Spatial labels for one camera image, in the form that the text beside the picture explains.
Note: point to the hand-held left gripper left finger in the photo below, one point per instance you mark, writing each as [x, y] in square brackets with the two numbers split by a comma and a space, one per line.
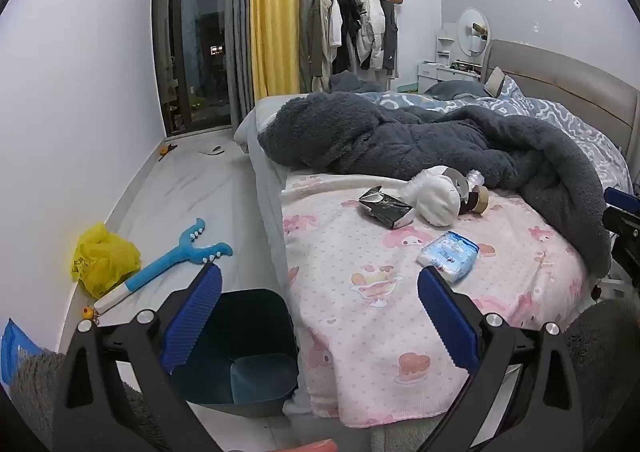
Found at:
[195, 322]

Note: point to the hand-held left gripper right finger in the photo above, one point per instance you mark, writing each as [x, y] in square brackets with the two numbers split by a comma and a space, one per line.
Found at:
[445, 322]

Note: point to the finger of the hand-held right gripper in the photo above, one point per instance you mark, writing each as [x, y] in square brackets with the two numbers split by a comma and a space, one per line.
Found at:
[620, 197]

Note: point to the dark teal plastic bin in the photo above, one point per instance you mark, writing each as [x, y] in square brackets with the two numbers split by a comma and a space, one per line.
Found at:
[250, 322]

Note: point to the blue tissue packet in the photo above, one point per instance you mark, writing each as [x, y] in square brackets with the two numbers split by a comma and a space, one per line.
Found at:
[450, 254]

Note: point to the white plastic bag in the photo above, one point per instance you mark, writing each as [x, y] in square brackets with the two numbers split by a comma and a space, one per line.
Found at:
[437, 202]

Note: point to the brown tape roll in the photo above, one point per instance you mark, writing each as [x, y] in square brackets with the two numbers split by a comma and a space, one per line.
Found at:
[482, 202]

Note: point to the black carton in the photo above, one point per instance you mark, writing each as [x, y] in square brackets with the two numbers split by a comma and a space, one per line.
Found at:
[387, 209]

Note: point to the clear plastic wrapper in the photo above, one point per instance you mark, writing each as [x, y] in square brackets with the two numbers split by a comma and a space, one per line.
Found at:
[475, 178]

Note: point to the blue forked plush toy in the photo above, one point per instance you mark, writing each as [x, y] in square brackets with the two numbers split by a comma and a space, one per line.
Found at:
[160, 268]

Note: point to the blue white patterned duvet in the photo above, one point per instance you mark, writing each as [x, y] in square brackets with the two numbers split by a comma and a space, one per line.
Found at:
[565, 117]

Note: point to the small orange toy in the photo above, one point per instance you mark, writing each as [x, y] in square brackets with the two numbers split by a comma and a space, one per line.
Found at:
[89, 313]

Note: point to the pink printed blanket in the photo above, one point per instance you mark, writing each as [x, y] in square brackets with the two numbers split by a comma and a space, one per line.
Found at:
[360, 252]

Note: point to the yellow plastic bag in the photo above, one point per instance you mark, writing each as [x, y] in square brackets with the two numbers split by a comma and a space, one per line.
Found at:
[102, 257]

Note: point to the grey bed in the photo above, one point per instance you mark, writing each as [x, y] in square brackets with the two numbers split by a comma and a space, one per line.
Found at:
[265, 172]

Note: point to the grey shaggy rug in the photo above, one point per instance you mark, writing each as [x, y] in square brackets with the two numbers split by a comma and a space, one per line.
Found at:
[35, 382]

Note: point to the white flat slipper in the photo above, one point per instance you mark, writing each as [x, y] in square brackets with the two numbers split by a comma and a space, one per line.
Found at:
[212, 150]

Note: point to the orange black tool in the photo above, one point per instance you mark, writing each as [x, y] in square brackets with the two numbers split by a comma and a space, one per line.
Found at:
[166, 151]

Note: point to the blue pet food bag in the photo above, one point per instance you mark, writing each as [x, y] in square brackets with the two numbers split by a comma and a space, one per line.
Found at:
[15, 347]

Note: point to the dark grey fluffy blanket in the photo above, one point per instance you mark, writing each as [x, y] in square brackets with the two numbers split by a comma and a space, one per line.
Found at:
[400, 142]

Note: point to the grey blue pillow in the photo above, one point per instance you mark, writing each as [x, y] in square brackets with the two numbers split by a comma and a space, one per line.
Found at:
[457, 88]

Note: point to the white bed sheet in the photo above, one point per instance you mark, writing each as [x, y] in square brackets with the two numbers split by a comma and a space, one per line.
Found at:
[246, 132]

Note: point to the round white mirror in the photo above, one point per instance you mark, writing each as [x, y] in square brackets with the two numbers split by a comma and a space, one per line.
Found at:
[470, 37]

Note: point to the white vanity table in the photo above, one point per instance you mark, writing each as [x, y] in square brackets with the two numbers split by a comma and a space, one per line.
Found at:
[427, 72]

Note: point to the dark hanging garment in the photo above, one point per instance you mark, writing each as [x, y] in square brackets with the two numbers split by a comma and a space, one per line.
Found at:
[390, 42]

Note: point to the glass sliding door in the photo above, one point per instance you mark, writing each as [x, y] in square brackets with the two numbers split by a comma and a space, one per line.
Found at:
[200, 32]

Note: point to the white jacket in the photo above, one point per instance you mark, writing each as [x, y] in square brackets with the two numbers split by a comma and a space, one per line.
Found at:
[370, 22]

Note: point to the beige coat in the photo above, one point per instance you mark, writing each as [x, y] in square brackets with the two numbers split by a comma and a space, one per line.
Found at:
[320, 32]

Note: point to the yellow curtain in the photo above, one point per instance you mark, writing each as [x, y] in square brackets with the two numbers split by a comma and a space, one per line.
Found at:
[272, 7]

